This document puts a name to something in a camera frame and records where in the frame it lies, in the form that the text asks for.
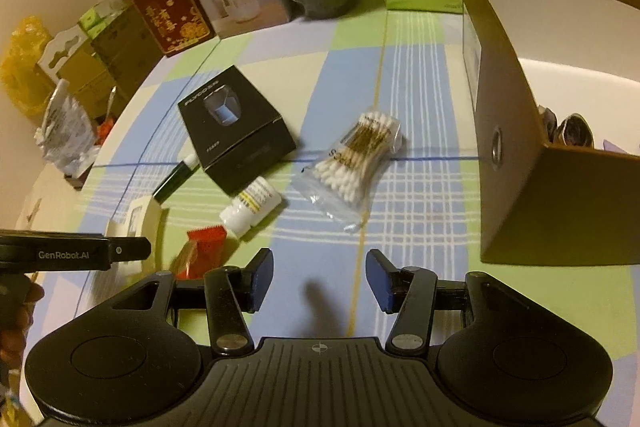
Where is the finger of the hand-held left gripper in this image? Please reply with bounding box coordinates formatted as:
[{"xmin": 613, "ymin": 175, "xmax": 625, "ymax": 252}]
[{"xmin": 106, "ymin": 236, "xmax": 152, "ymax": 264}]

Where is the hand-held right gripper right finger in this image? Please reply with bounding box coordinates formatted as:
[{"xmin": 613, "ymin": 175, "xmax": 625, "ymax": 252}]
[{"xmin": 366, "ymin": 249, "xmax": 531, "ymax": 354}]

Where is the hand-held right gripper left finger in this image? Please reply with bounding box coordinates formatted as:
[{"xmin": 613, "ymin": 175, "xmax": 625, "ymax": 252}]
[{"xmin": 107, "ymin": 248, "xmax": 275, "ymax": 356}]

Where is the beige hair clip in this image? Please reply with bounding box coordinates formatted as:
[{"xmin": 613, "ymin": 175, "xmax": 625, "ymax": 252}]
[{"xmin": 102, "ymin": 198, "xmax": 163, "ymax": 240}]

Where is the red snack packet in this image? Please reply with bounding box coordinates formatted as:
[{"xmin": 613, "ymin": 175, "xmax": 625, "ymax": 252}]
[{"xmin": 170, "ymin": 227, "xmax": 228, "ymax": 280}]

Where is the white pill bottle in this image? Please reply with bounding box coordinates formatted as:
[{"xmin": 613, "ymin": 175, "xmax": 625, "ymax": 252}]
[{"xmin": 220, "ymin": 176, "xmax": 282, "ymax": 239}]

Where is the dark green lip gel tube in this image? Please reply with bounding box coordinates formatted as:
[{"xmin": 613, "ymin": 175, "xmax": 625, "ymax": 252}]
[{"xmin": 152, "ymin": 155, "xmax": 200, "ymax": 202}]

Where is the cotton swab bag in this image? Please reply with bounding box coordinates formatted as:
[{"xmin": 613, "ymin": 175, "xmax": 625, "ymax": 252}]
[{"xmin": 290, "ymin": 111, "xmax": 405, "ymax": 234}]

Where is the black shaver box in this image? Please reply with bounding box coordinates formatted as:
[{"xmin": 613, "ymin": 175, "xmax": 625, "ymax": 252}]
[{"xmin": 177, "ymin": 66, "xmax": 298, "ymax": 196}]

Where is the brown cardboard shoebox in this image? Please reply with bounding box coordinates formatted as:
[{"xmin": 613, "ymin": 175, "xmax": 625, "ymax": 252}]
[{"xmin": 459, "ymin": 0, "xmax": 640, "ymax": 265}]

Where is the purple cosmetic tube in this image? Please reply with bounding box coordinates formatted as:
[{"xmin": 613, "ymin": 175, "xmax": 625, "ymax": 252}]
[{"xmin": 602, "ymin": 139, "xmax": 640, "ymax": 156}]

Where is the person's left hand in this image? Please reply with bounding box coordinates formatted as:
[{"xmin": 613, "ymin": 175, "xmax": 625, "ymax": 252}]
[{"xmin": 0, "ymin": 283, "xmax": 46, "ymax": 371}]

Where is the clear printed plastic bag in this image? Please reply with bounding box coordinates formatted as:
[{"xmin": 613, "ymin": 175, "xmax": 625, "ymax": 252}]
[{"xmin": 34, "ymin": 79, "xmax": 101, "ymax": 178}]

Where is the brown cardboard box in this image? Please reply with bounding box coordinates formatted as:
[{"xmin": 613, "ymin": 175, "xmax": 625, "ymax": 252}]
[{"xmin": 55, "ymin": 52, "xmax": 121, "ymax": 118}]

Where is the yellow plastic bag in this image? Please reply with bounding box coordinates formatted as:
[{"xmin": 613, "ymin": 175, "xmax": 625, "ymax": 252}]
[{"xmin": 0, "ymin": 16, "xmax": 53, "ymax": 118}]

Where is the stack of green tissue packs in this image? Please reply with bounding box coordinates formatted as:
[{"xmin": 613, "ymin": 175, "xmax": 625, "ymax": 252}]
[{"xmin": 77, "ymin": 0, "xmax": 131, "ymax": 40}]

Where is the red gold gift box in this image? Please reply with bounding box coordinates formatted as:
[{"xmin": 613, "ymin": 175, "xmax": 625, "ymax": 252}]
[{"xmin": 126, "ymin": 0, "xmax": 217, "ymax": 58}]

